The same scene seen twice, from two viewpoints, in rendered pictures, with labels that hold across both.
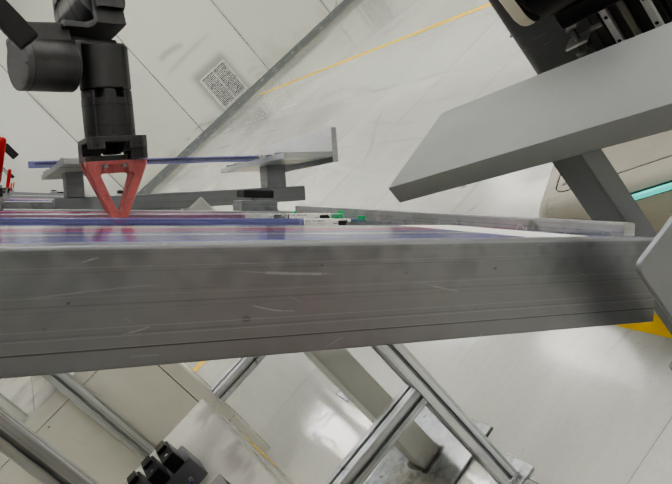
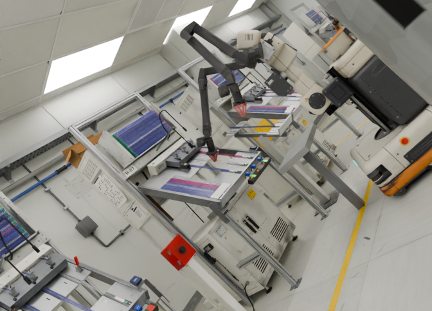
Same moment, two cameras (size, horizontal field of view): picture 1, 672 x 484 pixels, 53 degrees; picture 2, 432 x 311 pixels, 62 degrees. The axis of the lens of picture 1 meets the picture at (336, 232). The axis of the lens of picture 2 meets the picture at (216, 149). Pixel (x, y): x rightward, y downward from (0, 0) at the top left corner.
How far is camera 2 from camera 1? 2.38 m
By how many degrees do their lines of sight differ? 62
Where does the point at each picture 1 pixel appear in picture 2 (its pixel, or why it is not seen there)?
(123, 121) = (211, 150)
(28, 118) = not seen: outside the picture
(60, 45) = (200, 141)
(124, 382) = not seen: hidden behind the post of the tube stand
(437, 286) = (196, 200)
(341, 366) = (297, 175)
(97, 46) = (206, 140)
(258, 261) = (181, 196)
